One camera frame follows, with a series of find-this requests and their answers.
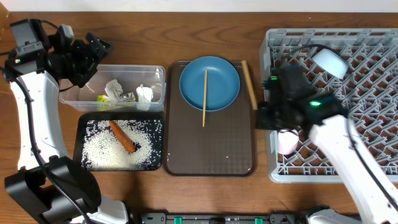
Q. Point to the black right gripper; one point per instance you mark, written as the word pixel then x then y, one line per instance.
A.
pixel 262 119

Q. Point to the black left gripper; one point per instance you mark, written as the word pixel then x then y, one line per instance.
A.
pixel 91 62

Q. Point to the pink cup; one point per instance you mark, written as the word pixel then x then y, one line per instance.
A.
pixel 288 140

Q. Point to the light blue bowl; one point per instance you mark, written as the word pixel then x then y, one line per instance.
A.
pixel 331 63

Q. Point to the orange carrot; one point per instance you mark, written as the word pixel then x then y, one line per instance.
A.
pixel 121 137

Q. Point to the white rice pile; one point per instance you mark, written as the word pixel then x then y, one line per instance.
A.
pixel 101 150

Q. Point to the white tissue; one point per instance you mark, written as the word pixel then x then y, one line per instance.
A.
pixel 145 96

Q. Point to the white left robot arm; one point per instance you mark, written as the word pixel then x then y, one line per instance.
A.
pixel 48 185

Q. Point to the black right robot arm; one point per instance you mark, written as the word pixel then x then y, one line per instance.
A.
pixel 325 123

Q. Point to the clear plastic waste bin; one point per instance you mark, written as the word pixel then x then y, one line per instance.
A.
pixel 129 76

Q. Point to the grey dishwasher rack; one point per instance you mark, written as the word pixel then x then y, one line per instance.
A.
pixel 369 88

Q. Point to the black food waste tray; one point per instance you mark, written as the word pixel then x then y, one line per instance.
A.
pixel 113 116

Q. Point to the crumpled silver foil ball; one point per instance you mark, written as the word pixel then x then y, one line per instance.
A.
pixel 113 90

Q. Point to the yellow green wrapper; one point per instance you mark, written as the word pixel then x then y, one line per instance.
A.
pixel 104 103

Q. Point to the dark blue plate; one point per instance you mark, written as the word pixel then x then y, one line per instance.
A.
pixel 223 84

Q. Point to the brown serving tray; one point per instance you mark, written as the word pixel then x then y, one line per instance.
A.
pixel 220 143

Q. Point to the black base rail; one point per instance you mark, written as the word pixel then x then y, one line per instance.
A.
pixel 319 214

